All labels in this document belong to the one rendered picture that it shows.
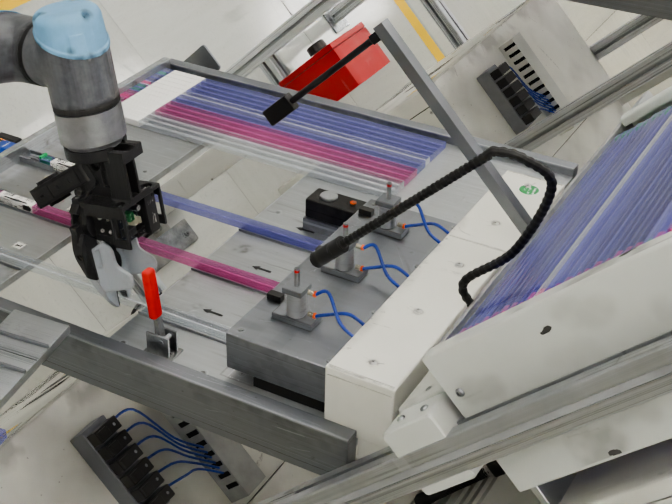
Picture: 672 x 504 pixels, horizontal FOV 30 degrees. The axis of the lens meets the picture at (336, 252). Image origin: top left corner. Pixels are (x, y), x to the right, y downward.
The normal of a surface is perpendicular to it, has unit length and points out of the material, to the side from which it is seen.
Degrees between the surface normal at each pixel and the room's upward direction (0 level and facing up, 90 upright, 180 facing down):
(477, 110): 0
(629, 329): 90
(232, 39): 0
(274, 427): 90
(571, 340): 90
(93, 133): 54
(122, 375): 90
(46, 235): 46
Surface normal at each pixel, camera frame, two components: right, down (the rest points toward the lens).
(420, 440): -0.48, 0.46
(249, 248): 0.02, -0.84
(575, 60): 0.65, -0.39
